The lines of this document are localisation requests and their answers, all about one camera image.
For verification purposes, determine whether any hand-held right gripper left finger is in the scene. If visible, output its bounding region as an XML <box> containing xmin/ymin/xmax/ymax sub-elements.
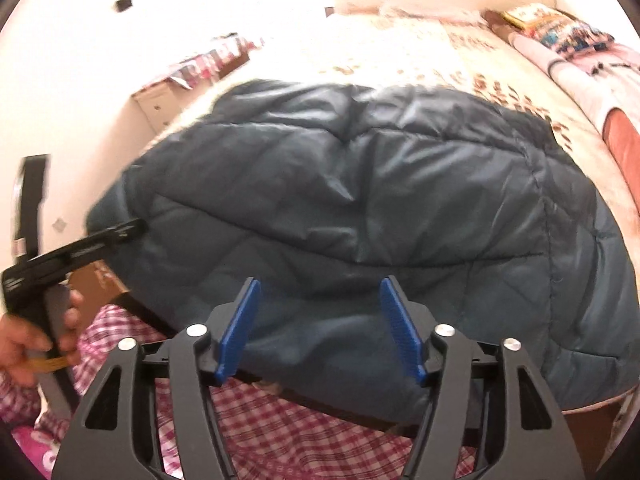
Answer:
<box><xmin>52</xmin><ymin>277</ymin><xmax>262</xmax><ymax>480</ymax></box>

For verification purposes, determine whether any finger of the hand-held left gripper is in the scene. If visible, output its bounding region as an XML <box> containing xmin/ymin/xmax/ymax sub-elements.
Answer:
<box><xmin>30</xmin><ymin>218</ymin><xmax>147</xmax><ymax>262</ymax></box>

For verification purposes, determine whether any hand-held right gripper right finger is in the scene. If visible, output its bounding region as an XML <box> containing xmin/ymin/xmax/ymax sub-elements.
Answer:
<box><xmin>380</xmin><ymin>276</ymin><xmax>586</xmax><ymax>480</ymax></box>

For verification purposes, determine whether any dark quilted puffer jacket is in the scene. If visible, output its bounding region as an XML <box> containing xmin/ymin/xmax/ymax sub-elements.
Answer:
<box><xmin>85</xmin><ymin>80</ymin><xmax>632</xmax><ymax>423</ymax></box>

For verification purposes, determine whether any person's left hand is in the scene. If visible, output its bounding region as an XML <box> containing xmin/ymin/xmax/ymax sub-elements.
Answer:
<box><xmin>0</xmin><ymin>290</ymin><xmax>84</xmax><ymax>387</ymax></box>

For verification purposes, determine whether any person's pink plaid pajamas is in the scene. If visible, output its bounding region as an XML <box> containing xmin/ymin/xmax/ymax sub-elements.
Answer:
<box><xmin>0</xmin><ymin>305</ymin><xmax>476</xmax><ymax>480</ymax></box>

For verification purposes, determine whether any white nightstand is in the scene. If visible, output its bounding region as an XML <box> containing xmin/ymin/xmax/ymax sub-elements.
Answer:
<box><xmin>131</xmin><ymin>82</ymin><xmax>187</xmax><ymax>134</ymax></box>

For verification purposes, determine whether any pink plaid cloth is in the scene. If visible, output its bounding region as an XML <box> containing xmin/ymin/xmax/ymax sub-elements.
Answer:
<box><xmin>150</xmin><ymin>34</ymin><xmax>267</xmax><ymax>92</ymax></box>

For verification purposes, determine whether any pink and coral blanket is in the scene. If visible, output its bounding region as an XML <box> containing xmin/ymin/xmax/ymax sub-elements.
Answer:
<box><xmin>507</xmin><ymin>32</ymin><xmax>640</xmax><ymax>201</ymax></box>

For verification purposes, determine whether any yellow printed cushion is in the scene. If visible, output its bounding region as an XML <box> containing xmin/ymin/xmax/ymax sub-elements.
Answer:
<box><xmin>501</xmin><ymin>3</ymin><xmax>562</xmax><ymax>29</ymax></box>

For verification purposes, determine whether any colourful printed pillow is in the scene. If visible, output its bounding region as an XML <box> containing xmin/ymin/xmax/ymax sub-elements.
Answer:
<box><xmin>530</xmin><ymin>12</ymin><xmax>617</xmax><ymax>57</ymax></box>

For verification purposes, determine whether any black strap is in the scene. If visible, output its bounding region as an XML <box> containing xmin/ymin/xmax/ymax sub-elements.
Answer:
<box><xmin>14</xmin><ymin>156</ymin><xmax>49</xmax><ymax>261</ymax></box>

